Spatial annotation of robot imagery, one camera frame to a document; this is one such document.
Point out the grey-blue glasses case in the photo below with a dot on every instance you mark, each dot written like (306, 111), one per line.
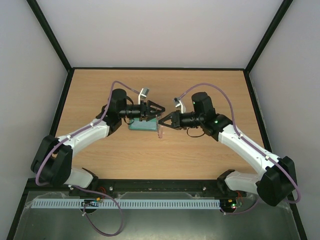
(137, 125)

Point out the black frame corner post right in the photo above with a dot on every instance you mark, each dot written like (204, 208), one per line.
(272, 27)

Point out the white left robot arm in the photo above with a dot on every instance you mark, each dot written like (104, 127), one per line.
(52, 163)

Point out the black frame corner post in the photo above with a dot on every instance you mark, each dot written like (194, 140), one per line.
(272, 27)
(38, 13)

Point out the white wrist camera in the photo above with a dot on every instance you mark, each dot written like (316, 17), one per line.
(143, 94)
(179, 104)

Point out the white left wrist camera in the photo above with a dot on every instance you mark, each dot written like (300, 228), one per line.
(143, 94)

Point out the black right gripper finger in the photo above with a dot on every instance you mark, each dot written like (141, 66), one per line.
(171, 118)
(172, 125)

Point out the black frame corner post left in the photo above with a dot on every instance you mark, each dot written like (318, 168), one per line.
(38, 13)

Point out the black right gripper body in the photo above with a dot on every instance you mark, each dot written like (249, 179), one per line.
(176, 120)

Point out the light blue cable duct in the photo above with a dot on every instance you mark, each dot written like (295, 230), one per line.
(128, 204)

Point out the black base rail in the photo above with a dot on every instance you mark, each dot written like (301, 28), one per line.
(201, 188)

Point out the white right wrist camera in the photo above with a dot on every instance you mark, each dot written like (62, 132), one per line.
(179, 104)

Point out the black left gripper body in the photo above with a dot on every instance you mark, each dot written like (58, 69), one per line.
(142, 113)

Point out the pink sunglasses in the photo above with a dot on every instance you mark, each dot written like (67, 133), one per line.
(160, 128)

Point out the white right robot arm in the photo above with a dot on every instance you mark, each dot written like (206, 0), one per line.
(274, 178)

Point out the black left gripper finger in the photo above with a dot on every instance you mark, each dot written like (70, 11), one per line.
(150, 115)
(153, 107)

